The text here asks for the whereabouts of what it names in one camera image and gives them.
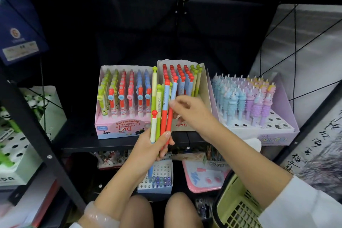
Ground person's right hand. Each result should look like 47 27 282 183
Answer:
169 95 222 142

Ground person's left hand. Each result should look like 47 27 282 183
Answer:
130 129 175 180

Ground light blue pen red knob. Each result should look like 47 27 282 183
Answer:
166 76 179 146

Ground short cream pen red knob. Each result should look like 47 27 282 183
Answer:
150 110 158 144

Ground green eraser pen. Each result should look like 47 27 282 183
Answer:
156 84 164 142

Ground tall cream pen green knob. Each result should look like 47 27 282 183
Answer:
150 66 159 143

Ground person's left forearm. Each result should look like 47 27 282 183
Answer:
77 165 150 228

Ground person's right forearm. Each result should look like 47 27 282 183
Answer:
204 126 292 209

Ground bunch of knob-topped pens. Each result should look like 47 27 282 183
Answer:
161 63 203 98

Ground beige pen display box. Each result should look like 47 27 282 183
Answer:
157 60 213 132

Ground small white perforated pen box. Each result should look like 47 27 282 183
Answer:
137 159 174 195

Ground row of purple pens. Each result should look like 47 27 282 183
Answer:
150 176 172 188

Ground pink eraser pen display box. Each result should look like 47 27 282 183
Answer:
95 65 159 140

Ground box of patterned pencils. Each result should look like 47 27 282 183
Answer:
205 144 231 169

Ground black shelf board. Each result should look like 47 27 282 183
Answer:
61 128 213 154

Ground pink tray box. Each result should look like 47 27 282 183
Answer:
182 159 232 194

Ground small box of figurine pens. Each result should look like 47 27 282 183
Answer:
94 150 132 170

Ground rows of colourful eraser pens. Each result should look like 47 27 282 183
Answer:
97 69 153 119

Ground rows of pastel unicorn pens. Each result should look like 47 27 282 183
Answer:
212 73 277 127

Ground person's right leg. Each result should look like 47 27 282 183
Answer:
164 192 204 228

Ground person's leg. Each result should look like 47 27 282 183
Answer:
164 192 204 228
118 194 154 228

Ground person's left leg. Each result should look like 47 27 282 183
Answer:
118 194 154 228

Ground yellow-green shopping basket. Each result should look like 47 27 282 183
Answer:
212 170 265 228

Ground translucent white bangle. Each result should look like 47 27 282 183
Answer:
84 201 121 228

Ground purple unicorn display box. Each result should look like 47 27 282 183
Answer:
206 72 300 146

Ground white panda display box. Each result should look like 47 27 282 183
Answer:
0 86 68 186

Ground calligraphy ink painting poster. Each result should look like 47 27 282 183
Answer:
279 101 342 200

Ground person's white sleeve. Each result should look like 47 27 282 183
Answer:
257 175 342 228

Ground group of green panda pens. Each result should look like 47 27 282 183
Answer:
0 93 51 168

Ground dark blue cardboard box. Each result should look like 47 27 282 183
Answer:
0 0 50 66

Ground black wire grid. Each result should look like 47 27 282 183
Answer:
256 3 342 103

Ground black metal shelf frame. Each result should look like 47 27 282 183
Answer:
0 0 342 213

